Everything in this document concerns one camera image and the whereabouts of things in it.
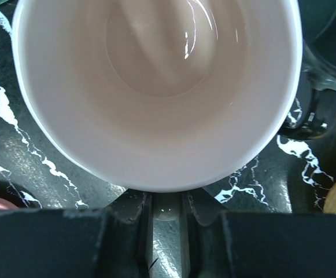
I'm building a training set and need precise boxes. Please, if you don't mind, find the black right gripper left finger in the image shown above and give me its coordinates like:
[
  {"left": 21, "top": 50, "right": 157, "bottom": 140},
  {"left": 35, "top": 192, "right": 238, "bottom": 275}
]
[{"left": 0, "top": 192, "right": 152, "bottom": 277}]

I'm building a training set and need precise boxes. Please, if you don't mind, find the peach pink mug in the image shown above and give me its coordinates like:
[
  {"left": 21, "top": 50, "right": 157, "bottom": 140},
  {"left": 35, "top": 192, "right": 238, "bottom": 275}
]
[{"left": 12, "top": 0, "right": 302, "bottom": 192}]

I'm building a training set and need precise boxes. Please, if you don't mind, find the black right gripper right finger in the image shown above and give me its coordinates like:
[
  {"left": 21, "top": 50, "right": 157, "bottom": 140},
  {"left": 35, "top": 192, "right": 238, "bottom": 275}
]
[{"left": 180, "top": 189, "right": 336, "bottom": 277}]

